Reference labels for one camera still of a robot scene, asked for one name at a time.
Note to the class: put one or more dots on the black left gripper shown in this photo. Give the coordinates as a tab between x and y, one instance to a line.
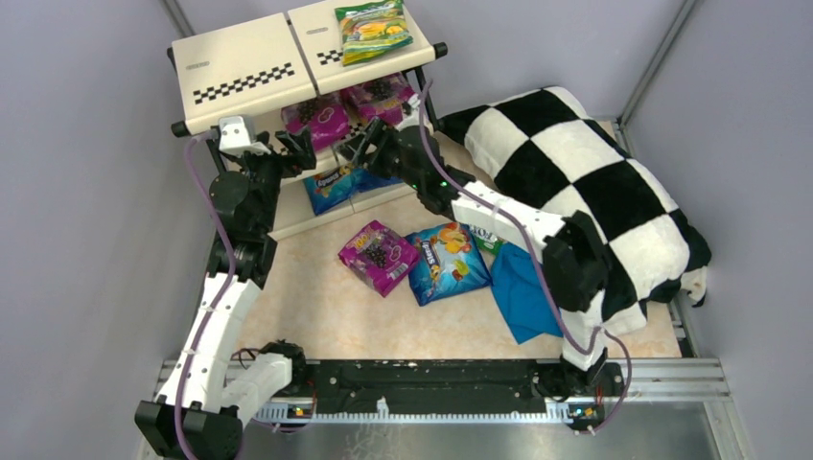
279	159

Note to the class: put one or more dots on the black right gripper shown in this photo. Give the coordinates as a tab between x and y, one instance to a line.
374	152

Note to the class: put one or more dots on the purple grape candy bag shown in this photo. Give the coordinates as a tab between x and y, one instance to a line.
379	257
325	117
384	98

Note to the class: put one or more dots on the green yellow candy bag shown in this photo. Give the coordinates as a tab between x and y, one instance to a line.
370	30

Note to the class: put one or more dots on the green Fox's candy bag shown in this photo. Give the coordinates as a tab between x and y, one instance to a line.
486	241

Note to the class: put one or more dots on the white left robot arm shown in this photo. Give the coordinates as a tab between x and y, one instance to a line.
198	413

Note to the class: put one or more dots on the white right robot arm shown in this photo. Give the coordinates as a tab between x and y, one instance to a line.
567	254

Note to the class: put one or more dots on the blue candy bag on shelf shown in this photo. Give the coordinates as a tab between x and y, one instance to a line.
329	189
366	181

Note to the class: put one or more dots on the cream three-tier shelf rack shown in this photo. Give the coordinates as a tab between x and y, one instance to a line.
260	66

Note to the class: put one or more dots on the blue Skittles candy bag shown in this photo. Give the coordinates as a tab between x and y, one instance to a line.
449	263

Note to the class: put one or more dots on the black white checkered pillow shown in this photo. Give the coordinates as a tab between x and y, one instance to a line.
543	149

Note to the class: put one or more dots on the blue cloth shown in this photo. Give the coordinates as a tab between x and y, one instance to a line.
519	295

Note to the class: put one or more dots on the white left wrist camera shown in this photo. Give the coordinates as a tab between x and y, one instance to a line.
238	136

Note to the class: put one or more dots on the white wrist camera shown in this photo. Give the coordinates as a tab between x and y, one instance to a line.
238	136
412	104

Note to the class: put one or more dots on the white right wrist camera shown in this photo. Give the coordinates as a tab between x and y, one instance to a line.
412	104

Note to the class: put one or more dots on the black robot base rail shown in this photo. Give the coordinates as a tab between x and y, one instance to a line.
447	387

